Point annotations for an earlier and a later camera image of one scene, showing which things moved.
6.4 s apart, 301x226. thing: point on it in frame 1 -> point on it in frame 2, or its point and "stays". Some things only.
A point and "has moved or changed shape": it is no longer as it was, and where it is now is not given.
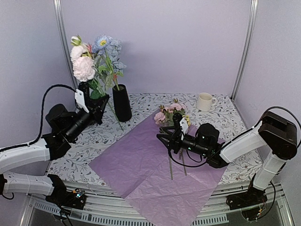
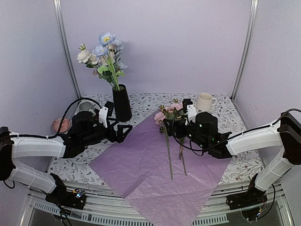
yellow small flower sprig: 187,119 has moved or changed shape
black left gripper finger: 101,100 -> 108,124
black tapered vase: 122,102 stays
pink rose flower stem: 165,117 stays
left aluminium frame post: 60,24 stays
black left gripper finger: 100,111 -> 120,135
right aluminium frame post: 254,10 stays
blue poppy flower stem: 101,44 has moved or changed shape
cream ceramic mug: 205,101 stays
